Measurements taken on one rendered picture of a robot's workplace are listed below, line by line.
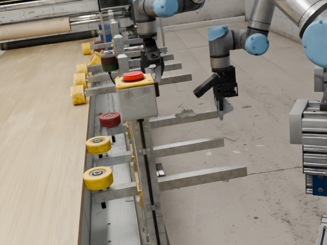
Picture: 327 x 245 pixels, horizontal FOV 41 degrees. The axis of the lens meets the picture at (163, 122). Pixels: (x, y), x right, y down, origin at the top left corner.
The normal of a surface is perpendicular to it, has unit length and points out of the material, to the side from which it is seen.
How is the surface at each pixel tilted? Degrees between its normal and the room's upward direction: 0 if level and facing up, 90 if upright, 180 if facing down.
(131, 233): 0
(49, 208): 0
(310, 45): 95
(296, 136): 90
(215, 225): 0
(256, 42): 90
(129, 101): 90
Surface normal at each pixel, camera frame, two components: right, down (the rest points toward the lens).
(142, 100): 0.14, 0.32
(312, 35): -0.70, 0.39
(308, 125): -0.42, 0.35
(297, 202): -0.12, -0.94
